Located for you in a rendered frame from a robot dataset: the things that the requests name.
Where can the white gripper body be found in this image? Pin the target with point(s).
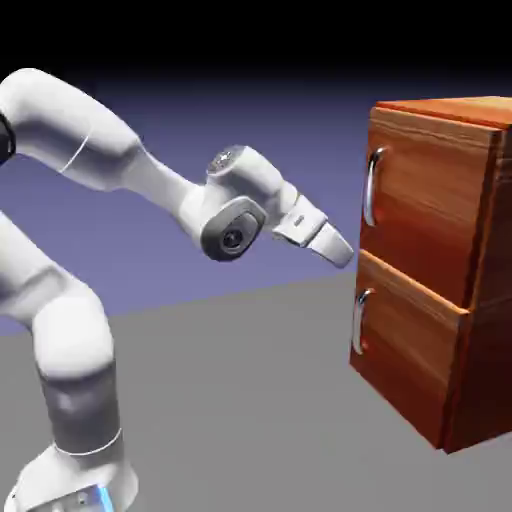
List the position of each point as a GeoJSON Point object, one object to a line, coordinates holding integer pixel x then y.
{"type": "Point", "coordinates": [332, 244]}

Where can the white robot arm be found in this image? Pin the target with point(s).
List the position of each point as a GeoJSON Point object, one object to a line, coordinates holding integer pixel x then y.
{"type": "Point", "coordinates": [100, 148]}

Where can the large wooden cabinet door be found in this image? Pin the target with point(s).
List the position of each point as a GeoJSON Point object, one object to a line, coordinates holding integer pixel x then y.
{"type": "Point", "coordinates": [428, 200]}

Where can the small wooden cabinet door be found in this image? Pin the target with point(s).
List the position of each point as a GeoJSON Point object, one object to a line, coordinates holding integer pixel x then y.
{"type": "Point", "coordinates": [408, 352]}

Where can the reddish wooden cabinet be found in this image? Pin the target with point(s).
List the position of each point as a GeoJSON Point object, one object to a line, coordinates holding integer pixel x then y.
{"type": "Point", "coordinates": [472, 280]}

